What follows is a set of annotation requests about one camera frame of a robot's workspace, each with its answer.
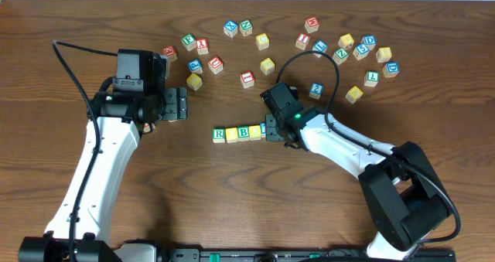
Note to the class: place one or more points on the red block upper left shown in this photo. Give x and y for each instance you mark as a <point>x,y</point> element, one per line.
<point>170,53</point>

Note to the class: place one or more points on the red I block right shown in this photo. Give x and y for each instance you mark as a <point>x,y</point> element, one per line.
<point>302,41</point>

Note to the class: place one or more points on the blue 2 block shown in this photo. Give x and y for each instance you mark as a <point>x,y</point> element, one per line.
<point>316,90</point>

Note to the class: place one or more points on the yellow 8 block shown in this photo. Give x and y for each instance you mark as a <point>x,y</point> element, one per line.
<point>383,54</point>

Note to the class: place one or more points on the red U block upper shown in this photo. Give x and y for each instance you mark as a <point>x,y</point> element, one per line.
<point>216,64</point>

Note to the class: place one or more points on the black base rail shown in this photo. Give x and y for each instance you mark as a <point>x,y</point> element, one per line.
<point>270,256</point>

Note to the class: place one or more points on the red i block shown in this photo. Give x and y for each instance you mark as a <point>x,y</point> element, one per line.
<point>302,41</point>
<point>247,79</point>

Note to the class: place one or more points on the red U block lower left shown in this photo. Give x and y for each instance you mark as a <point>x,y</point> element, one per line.
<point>148,128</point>

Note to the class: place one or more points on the blue L block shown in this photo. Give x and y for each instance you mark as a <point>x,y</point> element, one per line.
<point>319,47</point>

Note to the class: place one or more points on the green R block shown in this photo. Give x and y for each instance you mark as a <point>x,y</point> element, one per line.
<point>218,135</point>

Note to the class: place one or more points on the blue 5 block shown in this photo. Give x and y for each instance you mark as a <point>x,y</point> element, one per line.
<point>360,51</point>

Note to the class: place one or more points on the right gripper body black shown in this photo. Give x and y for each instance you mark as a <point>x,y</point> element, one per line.
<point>271,127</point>

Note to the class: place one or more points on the blue D block upper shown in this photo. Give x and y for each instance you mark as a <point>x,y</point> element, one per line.
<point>369,41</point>

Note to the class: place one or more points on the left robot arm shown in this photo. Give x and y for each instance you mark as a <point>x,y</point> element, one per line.
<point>80,230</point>

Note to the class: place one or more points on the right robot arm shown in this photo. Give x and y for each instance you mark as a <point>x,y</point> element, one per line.
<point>404,196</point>

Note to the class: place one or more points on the blue T block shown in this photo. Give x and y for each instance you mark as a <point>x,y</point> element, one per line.
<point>263,129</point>

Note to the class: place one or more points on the green Z block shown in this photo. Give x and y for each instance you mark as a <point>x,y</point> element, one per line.
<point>340,56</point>

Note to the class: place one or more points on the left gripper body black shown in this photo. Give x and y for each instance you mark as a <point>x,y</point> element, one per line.
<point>175,103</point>

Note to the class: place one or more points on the green B block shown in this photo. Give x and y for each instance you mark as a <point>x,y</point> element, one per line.
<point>243,133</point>

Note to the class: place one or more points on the green F block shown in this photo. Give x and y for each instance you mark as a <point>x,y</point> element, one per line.
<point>189,41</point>

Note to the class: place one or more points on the red I block centre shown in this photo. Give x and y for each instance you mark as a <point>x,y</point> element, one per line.
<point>247,79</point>

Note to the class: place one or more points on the blue D block right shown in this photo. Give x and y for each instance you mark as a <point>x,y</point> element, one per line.
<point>391,69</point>

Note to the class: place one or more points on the red u block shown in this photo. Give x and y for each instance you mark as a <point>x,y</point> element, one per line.
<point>148,128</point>
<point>216,64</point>

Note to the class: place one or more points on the red Y block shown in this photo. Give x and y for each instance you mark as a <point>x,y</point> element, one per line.
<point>202,46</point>

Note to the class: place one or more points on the green N block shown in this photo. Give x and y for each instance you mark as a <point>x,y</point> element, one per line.
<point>246,27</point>

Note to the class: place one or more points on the blue X block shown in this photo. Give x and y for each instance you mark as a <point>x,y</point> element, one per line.
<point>230,28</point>

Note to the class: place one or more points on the blue P block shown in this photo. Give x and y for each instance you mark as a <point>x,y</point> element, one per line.
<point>195,66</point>

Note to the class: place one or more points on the green L block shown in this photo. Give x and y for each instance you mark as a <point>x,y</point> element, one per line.
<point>371,79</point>

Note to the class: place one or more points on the blue d block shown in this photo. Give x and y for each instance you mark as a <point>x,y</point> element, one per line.
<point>391,69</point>
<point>369,41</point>

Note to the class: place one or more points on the red H block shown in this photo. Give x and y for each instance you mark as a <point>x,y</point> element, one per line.
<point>312,24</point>

